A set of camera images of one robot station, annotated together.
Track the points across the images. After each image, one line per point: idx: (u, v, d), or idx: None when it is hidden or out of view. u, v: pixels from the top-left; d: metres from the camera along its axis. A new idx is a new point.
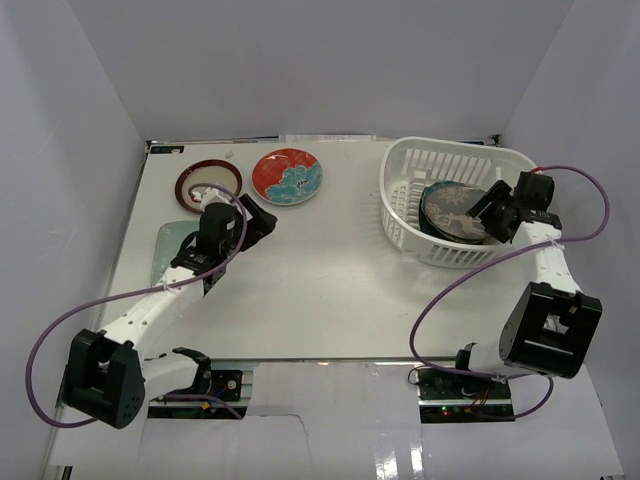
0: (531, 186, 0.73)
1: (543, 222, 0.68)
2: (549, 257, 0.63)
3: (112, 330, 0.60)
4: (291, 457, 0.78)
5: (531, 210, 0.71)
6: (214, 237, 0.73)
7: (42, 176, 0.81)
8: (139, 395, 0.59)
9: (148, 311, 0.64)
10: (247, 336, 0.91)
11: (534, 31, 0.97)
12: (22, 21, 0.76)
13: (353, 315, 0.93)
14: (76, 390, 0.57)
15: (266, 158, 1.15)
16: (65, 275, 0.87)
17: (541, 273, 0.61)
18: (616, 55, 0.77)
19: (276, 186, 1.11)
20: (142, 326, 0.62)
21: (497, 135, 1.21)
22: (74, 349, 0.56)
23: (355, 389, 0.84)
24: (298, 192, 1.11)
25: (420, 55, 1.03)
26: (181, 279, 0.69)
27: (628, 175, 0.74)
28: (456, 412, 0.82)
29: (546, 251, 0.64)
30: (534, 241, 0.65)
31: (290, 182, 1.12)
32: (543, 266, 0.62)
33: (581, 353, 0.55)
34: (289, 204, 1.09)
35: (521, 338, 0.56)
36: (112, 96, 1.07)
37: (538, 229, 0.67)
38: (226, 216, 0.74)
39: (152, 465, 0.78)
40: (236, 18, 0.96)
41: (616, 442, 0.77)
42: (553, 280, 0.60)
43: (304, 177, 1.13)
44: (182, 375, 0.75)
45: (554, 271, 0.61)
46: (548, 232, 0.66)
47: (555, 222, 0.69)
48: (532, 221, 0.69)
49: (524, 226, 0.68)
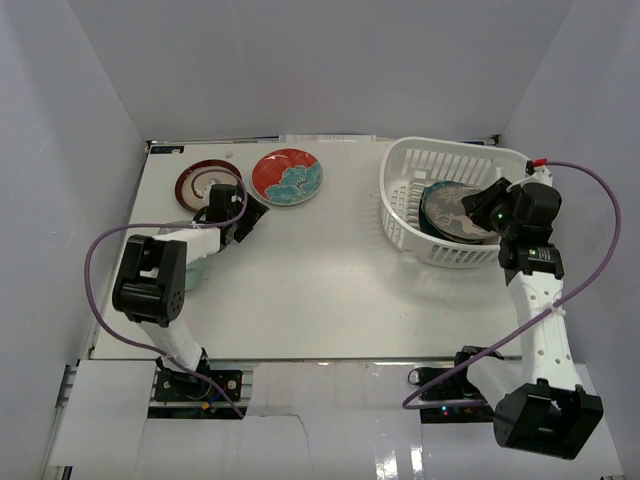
0: (534, 218, 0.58)
1: (542, 270, 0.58)
2: (549, 337, 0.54)
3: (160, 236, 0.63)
4: (292, 457, 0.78)
5: (529, 247, 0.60)
6: (224, 206, 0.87)
7: (42, 176, 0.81)
8: (178, 297, 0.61)
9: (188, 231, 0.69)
10: (247, 336, 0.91)
11: (534, 31, 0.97)
12: (21, 22, 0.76)
13: (353, 316, 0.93)
14: (122, 288, 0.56)
15: (266, 158, 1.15)
16: (66, 275, 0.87)
17: (539, 360, 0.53)
18: (616, 56, 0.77)
19: (276, 186, 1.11)
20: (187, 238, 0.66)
21: (497, 135, 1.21)
22: (129, 242, 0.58)
23: (355, 388, 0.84)
24: (298, 192, 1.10)
25: (420, 56, 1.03)
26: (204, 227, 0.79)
27: (628, 175, 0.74)
28: (456, 412, 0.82)
29: (545, 326, 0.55)
30: (534, 311, 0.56)
31: (290, 183, 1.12)
32: (540, 350, 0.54)
33: (579, 444, 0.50)
34: (289, 204, 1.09)
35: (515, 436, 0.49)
36: (112, 96, 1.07)
37: (537, 283, 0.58)
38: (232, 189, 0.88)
39: (152, 466, 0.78)
40: (237, 19, 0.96)
41: (616, 442, 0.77)
42: (553, 373, 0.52)
43: (304, 177, 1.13)
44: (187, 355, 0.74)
45: (553, 357, 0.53)
46: (547, 288, 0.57)
47: (557, 265, 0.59)
48: (530, 270, 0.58)
49: (521, 279, 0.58)
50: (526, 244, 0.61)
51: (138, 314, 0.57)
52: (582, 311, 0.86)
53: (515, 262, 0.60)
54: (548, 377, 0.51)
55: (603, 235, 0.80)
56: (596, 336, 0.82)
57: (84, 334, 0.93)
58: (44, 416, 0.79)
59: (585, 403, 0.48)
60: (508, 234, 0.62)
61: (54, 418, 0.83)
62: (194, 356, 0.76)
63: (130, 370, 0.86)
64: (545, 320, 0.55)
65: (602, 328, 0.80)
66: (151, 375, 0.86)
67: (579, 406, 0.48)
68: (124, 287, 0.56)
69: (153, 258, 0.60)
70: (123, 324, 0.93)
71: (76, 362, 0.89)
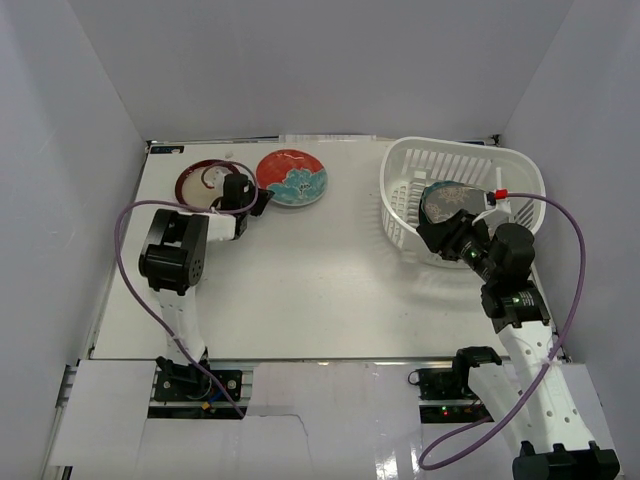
0: (512, 267, 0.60)
1: (531, 320, 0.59)
2: (554, 395, 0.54)
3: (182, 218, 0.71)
4: (292, 457, 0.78)
5: (512, 295, 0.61)
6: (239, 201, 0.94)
7: (41, 176, 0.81)
8: (198, 266, 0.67)
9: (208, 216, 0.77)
10: (248, 336, 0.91)
11: (534, 31, 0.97)
12: (21, 22, 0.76)
13: (352, 316, 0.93)
14: (149, 254, 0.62)
15: (273, 154, 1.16)
16: (66, 276, 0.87)
17: (549, 422, 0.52)
18: (616, 55, 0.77)
19: (277, 184, 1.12)
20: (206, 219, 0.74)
21: (497, 135, 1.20)
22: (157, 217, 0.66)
23: (355, 388, 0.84)
24: (298, 194, 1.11)
25: (420, 55, 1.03)
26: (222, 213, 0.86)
27: (628, 174, 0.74)
28: (455, 412, 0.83)
29: (547, 382, 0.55)
30: (533, 370, 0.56)
31: (293, 184, 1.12)
32: (549, 411, 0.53)
33: None
34: (288, 204, 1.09)
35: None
36: (112, 96, 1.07)
37: (529, 335, 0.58)
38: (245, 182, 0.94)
39: (153, 465, 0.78)
40: (236, 19, 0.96)
41: (618, 443, 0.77)
42: (566, 434, 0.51)
43: (307, 179, 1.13)
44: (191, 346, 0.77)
45: (562, 416, 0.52)
46: (540, 340, 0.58)
47: (542, 309, 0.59)
48: (520, 323, 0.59)
49: (513, 333, 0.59)
50: (508, 292, 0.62)
51: (161, 278, 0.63)
52: (583, 312, 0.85)
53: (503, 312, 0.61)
54: (563, 440, 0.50)
55: (603, 234, 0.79)
56: (597, 336, 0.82)
57: (84, 334, 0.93)
58: (44, 415, 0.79)
59: (601, 459, 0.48)
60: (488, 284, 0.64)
61: (54, 418, 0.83)
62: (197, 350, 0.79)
63: (130, 370, 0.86)
64: (545, 376, 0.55)
65: (603, 328, 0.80)
66: (151, 375, 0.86)
67: (596, 462, 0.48)
68: (150, 255, 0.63)
69: (176, 232, 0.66)
70: (123, 325, 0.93)
71: (76, 362, 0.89)
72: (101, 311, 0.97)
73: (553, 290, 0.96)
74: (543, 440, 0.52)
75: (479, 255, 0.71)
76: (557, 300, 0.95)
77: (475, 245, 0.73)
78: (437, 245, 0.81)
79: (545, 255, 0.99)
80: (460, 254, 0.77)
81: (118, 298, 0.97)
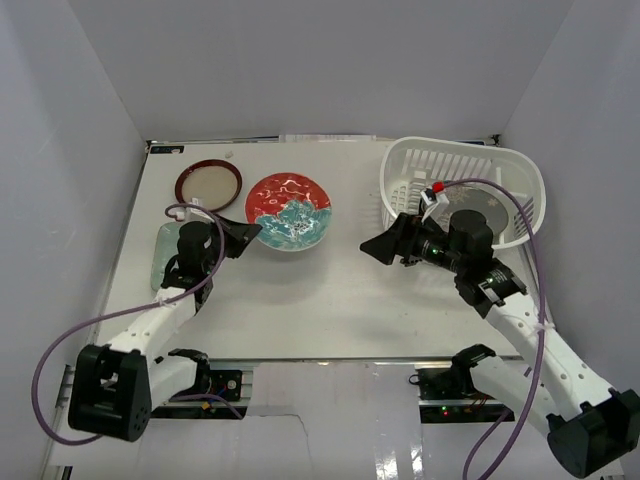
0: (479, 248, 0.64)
1: (511, 293, 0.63)
2: (560, 356, 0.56)
3: (116, 343, 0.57)
4: (292, 457, 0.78)
5: (486, 276, 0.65)
6: (195, 258, 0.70)
7: (40, 176, 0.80)
8: (145, 411, 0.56)
9: (149, 323, 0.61)
10: (248, 335, 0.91)
11: (535, 31, 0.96)
12: (21, 23, 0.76)
13: (352, 316, 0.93)
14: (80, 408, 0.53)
15: (281, 183, 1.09)
16: (66, 276, 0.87)
17: (568, 383, 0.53)
18: (617, 55, 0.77)
19: (275, 218, 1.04)
20: (146, 336, 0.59)
21: (497, 135, 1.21)
22: (80, 362, 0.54)
23: (355, 388, 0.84)
24: (294, 230, 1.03)
25: (420, 56, 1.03)
26: (173, 296, 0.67)
27: (628, 175, 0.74)
28: (456, 412, 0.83)
29: (550, 347, 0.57)
30: (532, 341, 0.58)
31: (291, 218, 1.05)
32: (563, 374, 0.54)
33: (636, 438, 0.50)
34: (275, 243, 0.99)
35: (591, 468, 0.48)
36: (112, 97, 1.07)
37: (515, 308, 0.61)
38: (203, 236, 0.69)
39: (153, 465, 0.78)
40: (236, 19, 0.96)
41: None
42: (586, 390, 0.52)
43: (307, 215, 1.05)
44: (181, 379, 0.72)
45: (576, 374, 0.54)
46: (527, 308, 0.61)
47: (516, 281, 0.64)
48: (502, 300, 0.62)
49: (500, 312, 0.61)
50: (479, 275, 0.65)
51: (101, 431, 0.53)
52: (583, 312, 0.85)
53: (484, 297, 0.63)
54: (587, 397, 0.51)
55: (604, 234, 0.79)
56: (596, 337, 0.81)
57: (84, 334, 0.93)
58: (44, 415, 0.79)
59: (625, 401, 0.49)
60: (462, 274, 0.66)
61: (55, 419, 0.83)
62: (190, 367, 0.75)
63: None
64: (546, 343, 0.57)
65: (603, 329, 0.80)
66: None
67: (623, 406, 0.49)
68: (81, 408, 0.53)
69: (112, 368, 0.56)
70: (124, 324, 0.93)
71: (76, 362, 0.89)
72: (101, 310, 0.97)
73: (553, 290, 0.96)
74: (567, 405, 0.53)
75: (441, 251, 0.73)
76: (557, 300, 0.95)
77: (434, 241, 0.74)
78: (395, 251, 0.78)
79: (545, 255, 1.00)
80: (421, 256, 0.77)
81: (117, 298, 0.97)
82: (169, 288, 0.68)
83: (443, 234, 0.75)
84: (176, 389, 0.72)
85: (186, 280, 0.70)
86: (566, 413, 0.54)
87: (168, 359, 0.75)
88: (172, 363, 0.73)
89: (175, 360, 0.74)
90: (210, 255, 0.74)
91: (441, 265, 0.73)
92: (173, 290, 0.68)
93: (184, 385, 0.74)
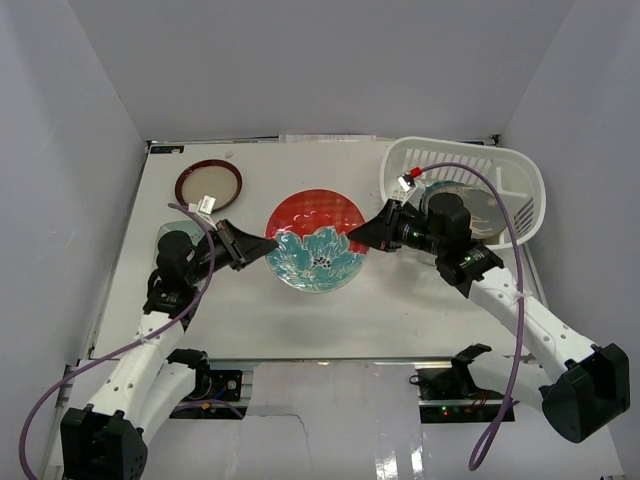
0: (458, 230, 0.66)
1: (489, 269, 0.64)
2: (541, 320, 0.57)
3: (99, 403, 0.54)
4: (292, 457, 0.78)
5: (465, 255, 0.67)
6: (179, 275, 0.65)
7: (40, 176, 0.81)
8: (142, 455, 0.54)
9: (131, 372, 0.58)
10: (248, 336, 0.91)
11: (535, 30, 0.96)
12: (21, 22, 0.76)
13: (352, 316, 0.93)
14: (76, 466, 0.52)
15: (331, 200, 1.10)
16: (66, 275, 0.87)
17: (551, 344, 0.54)
18: (617, 55, 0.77)
19: (308, 239, 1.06)
20: (129, 389, 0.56)
21: (497, 135, 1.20)
22: (65, 428, 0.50)
23: (355, 388, 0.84)
24: (316, 264, 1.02)
25: (420, 56, 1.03)
26: (157, 329, 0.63)
27: (627, 175, 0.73)
28: (456, 412, 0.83)
29: (530, 311, 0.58)
30: (513, 308, 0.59)
31: (317, 250, 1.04)
32: (546, 336, 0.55)
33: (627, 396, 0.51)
34: (293, 261, 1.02)
35: (584, 427, 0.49)
36: (112, 97, 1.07)
37: (494, 280, 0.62)
38: (182, 249, 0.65)
39: (153, 465, 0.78)
40: (236, 18, 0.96)
41: (617, 443, 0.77)
42: (569, 349, 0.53)
43: (334, 254, 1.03)
44: (182, 388, 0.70)
45: (558, 335, 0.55)
46: (506, 280, 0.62)
47: (494, 257, 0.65)
48: (481, 275, 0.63)
49: (480, 287, 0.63)
50: (459, 255, 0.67)
51: None
52: (583, 312, 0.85)
53: (464, 276, 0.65)
54: (571, 355, 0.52)
55: (604, 234, 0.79)
56: (596, 337, 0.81)
57: (84, 333, 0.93)
58: (45, 414, 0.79)
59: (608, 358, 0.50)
60: (440, 256, 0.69)
61: (55, 418, 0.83)
62: (191, 372, 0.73)
63: None
64: (526, 308, 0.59)
65: (603, 329, 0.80)
66: None
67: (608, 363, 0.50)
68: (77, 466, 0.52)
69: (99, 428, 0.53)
70: (124, 324, 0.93)
71: (76, 362, 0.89)
72: (101, 310, 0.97)
73: (553, 290, 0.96)
74: (554, 364, 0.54)
75: (422, 235, 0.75)
76: (557, 300, 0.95)
77: (416, 226, 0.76)
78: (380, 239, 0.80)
79: (545, 254, 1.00)
80: (401, 241, 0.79)
81: (117, 298, 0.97)
82: (152, 314, 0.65)
83: (422, 219, 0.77)
84: (179, 399, 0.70)
85: (171, 300, 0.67)
86: (554, 374, 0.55)
87: (165, 368, 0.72)
88: (169, 375, 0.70)
89: (173, 370, 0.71)
90: (195, 269, 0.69)
91: (422, 248, 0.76)
92: (157, 324, 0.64)
93: (186, 394, 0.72)
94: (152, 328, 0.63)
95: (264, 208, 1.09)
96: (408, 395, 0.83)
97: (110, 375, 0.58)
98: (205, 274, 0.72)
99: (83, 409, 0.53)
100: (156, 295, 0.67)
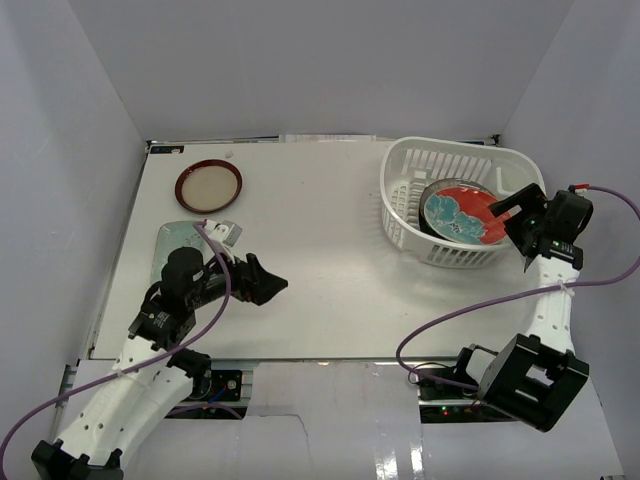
0: (565, 214, 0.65)
1: (561, 259, 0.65)
2: (551, 307, 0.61)
3: (68, 440, 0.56)
4: (291, 457, 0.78)
5: (553, 239, 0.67)
6: (178, 291, 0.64)
7: (41, 176, 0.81)
8: None
9: (104, 409, 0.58)
10: (248, 337, 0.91)
11: (534, 31, 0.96)
12: (21, 23, 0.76)
13: (352, 317, 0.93)
14: None
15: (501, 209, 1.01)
16: (65, 276, 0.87)
17: (537, 322, 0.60)
18: (617, 55, 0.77)
19: (465, 214, 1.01)
20: (98, 430, 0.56)
21: (497, 135, 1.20)
22: (34, 461, 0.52)
23: (355, 388, 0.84)
24: (448, 222, 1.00)
25: (420, 55, 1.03)
26: (137, 361, 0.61)
27: (628, 176, 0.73)
28: (455, 412, 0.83)
29: (551, 298, 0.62)
30: (544, 282, 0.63)
31: (462, 221, 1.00)
32: (540, 314, 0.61)
33: (559, 410, 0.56)
34: (430, 213, 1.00)
35: (499, 384, 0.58)
36: (112, 96, 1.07)
37: (553, 267, 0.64)
38: (192, 267, 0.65)
39: (153, 465, 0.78)
40: (236, 19, 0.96)
41: (617, 444, 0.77)
42: (546, 333, 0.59)
43: (466, 230, 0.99)
44: (175, 398, 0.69)
45: (551, 323, 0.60)
46: (561, 272, 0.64)
47: (578, 260, 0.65)
48: (550, 255, 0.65)
49: (538, 261, 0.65)
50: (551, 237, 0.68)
51: None
52: (581, 312, 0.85)
53: (538, 250, 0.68)
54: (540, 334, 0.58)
55: (602, 234, 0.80)
56: (596, 337, 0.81)
57: (84, 334, 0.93)
58: (46, 411, 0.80)
59: (570, 365, 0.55)
60: (535, 230, 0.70)
61: (55, 418, 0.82)
62: (187, 382, 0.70)
63: None
64: (552, 293, 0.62)
65: (603, 329, 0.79)
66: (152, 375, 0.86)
67: (565, 366, 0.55)
68: None
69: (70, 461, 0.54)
70: (124, 324, 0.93)
71: (76, 362, 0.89)
72: (101, 310, 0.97)
73: None
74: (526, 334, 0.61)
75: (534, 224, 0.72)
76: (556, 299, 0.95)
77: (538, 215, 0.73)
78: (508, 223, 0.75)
79: None
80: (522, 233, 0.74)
81: (118, 298, 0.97)
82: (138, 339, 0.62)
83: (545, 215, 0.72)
84: (172, 405, 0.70)
85: (160, 322, 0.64)
86: None
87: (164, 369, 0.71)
88: (164, 383, 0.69)
89: (169, 377, 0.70)
90: (199, 291, 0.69)
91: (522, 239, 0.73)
92: (138, 354, 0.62)
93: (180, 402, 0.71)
94: (132, 359, 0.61)
95: (264, 208, 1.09)
96: (408, 396, 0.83)
97: (86, 407, 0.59)
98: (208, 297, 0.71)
99: (53, 444, 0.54)
100: (145, 314, 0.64)
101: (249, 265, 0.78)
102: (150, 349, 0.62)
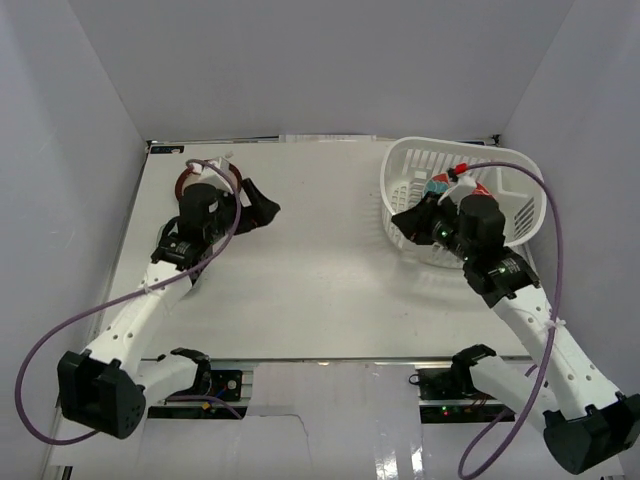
0: (487, 231, 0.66)
1: (518, 285, 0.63)
2: (569, 356, 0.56)
3: (97, 349, 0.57)
4: (291, 458, 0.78)
5: (496, 264, 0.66)
6: (196, 221, 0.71)
7: (41, 176, 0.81)
8: (136, 411, 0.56)
9: (132, 322, 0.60)
10: (247, 337, 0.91)
11: (533, 31, 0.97)
12: (21, 24, 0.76)
13: (352, 317, 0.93)
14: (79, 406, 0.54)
15: None
16: (65, 275, 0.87)
17: (575, 385, 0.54)
18: (616, 55, 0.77)
19: None
20: (127, 339, 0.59)
21: (497, 135, 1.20)
22: (62, 369, 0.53)
23: (355, 388, 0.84)
24: None
25: (421, 55, 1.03)
26: (163, 279, 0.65)
27: (628, 176, 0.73)
28: (456, 412, 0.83)
29: (559, 346, 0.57)
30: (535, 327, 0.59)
31: None
32: (570, 374, 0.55)
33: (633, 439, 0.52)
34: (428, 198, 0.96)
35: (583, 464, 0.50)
36: (112, 96, 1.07)
37: (525, 303, 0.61)
38: (208, 198, 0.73)
39: (153, 466, 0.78)
40: (236, 19, 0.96)
41: None
42: (592, 392, 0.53)
43: None
44: (181, 378, 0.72)
45: (584, 376, 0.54)
46: (538, 304, 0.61)
47: (529, 273, 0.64)
48: (511, 292, 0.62)
49: (509, 304, 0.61)
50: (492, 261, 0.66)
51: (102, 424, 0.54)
52: (581, 312, 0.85)
53: (493, 282, 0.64)
54: (593, 401, 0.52)
55: (601, 235, 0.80)
56: (596, 338, 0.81)
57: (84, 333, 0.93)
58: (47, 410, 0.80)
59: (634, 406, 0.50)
60: (471, 259, 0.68)
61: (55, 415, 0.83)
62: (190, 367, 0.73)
63: None
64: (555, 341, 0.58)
65: (603, 329, 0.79)
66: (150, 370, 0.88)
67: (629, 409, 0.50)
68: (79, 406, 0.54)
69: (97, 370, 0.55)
70: None
71: None
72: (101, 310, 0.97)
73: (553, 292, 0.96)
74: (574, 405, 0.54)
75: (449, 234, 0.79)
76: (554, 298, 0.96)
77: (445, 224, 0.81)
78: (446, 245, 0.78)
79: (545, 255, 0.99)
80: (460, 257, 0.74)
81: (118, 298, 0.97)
82: (160, 263, 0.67)
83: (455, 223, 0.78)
84: (177, 385, 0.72)
85: (182, 249, 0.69)
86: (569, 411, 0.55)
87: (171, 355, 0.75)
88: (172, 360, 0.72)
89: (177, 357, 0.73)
90: (214, 226, 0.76)
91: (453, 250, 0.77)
92: (164, 273, 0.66)
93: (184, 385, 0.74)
94: (157, 278, 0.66)
95: None
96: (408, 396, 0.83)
97: (112, 322, 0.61)
98: (221, 229, 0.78)
99: (82, 354, 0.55)
100: (166, 245, 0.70)
101: (247, 190, 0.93)
102: (175, 269, 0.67)
